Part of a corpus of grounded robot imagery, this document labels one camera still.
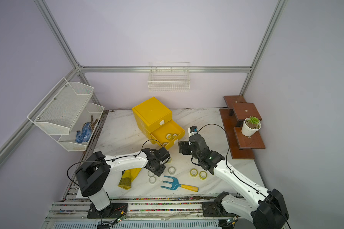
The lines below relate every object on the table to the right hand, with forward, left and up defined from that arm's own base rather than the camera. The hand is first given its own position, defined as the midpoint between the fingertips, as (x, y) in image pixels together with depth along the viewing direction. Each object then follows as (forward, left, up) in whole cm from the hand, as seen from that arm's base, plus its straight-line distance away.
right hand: (185, 144), depth 81 cm
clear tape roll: (-9, +8, -15) cm, 20 cm away
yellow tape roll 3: (-10, -5, -17) cm, 21 cm away
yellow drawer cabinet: (+15, +18, +6) cm, 24 cm away
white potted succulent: (+7, -38, +7) cm, 39 cm away
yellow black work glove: (-13, +34, -14) cm, 39 cm away
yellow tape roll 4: (-12, -11, -17) cm, 23 cm away
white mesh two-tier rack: (+12, +65, +14) cm, 68 cm away
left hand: (-9, +17, -15) cm, 25 cm away
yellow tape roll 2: (+5, +12, -7) cm, 15 cm away
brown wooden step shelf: (+16, -31, +4) cm, 35 cm away
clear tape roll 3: (-14, +20, -17) cm, 30 cm away
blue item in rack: (+9, +63, -2) cm, 64 cm away
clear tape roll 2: (-11, +22, -16) cm, 29 cm away
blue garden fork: (-18, +5, -16) cm, 25 cm away
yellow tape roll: (+11, +11, -7) cm, 17 cm away
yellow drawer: (+13, +16, -7) cm, 22 cm away
